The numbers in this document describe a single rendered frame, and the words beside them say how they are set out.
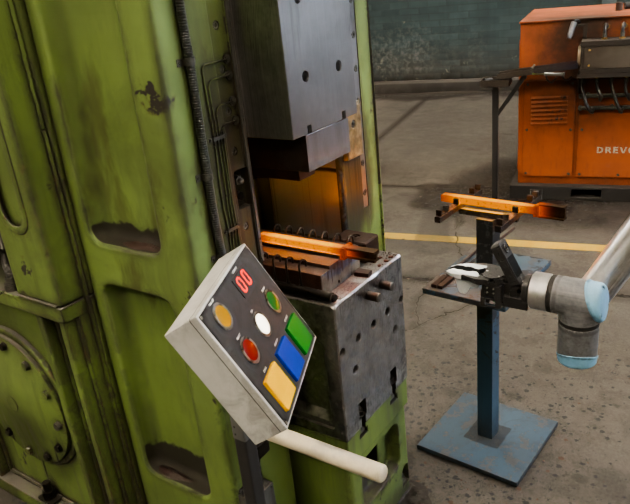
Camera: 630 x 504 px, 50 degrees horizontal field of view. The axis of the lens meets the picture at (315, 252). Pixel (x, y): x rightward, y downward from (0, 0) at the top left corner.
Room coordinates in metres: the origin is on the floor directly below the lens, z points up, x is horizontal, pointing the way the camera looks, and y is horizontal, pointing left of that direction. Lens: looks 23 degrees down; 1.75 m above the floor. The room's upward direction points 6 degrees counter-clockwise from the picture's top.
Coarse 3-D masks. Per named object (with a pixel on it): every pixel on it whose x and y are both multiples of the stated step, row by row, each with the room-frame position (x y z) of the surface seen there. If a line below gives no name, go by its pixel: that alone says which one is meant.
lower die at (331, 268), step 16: (320, 240) 1.88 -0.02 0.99; (272, 256) 1.81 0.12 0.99; (304, 256) 1.78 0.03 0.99; (320, 256) 1.77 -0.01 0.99; (336, 256) 1.74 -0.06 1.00; (272, 272) 1.76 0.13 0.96; (288, 272) 1.72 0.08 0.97; (304, 272) 1.69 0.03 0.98; (320, 272) 1.68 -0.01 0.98; (336, 272) 1.72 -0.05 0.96; (352, 272) 1.78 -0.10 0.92; (320, 288) 1.66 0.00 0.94
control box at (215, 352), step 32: (224, 256) 1.40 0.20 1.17; (224, 288) 1.21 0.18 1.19; (256, 288) 1.30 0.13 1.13; (192, 320) 1.07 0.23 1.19; (192, 352) 1.07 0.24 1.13; (224, 352) 1.06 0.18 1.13; (224, 384) 1.06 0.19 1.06; (256, 384) 1.07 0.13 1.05; (256, 416) 1.05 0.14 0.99; (288, 416) 1.07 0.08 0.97
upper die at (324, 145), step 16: (336, 128) 1.77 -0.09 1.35; (256, 144) 1.76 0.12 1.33; (272, 144) 1.72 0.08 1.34; (288, 144) 1.69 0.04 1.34; (304, 144) 1.66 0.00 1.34; (320, 144) 1.71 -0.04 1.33; (336, 144) 1.76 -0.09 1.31; (256, 160) 1.76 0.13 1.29; (272, 160) 1.73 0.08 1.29; (288, 160) 1.70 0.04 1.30; (304, 160) 1.67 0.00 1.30; (320, 160) 1.70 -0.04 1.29
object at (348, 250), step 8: (264, 232) 1.94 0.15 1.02; (272, 232) 1.93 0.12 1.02; (264, 240) 1.91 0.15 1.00; (272, 240) 1.89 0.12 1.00; (280, 240) 1.87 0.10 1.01; (288, 240) 1.85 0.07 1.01; (296, 240) 1.84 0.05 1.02; (304, 240) 1.84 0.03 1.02; (312, 240) 1.83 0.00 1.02; (312, 248) 1.80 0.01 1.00; (320, 248) 1.79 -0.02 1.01; (328, 248) 1.77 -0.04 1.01; (336, 248) 1.75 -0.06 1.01; (344, 248) 1.73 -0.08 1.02; (352, 248) 1.73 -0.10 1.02; (360, 248) 1.72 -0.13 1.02; (368, 248) 1.72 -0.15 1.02; (344, 256) 1.73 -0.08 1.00; (352, 256) 1.73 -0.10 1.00; (360, 256) 1.72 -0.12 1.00; (368, 256) 1.71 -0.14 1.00; (376, 256) 1.69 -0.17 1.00
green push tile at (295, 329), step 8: (288, 320) 1.32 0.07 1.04; (296, 320) 1.33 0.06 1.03; (288, 328) 1.28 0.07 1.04; (296, 328) 1.31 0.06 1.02; (304, 328) 1.34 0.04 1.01; (296, 336) 1.28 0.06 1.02; (304, 336) 1.31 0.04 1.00; (296, 344) 1.27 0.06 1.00; (304, 344) 1.29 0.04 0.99; (304, 352) 1.27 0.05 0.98
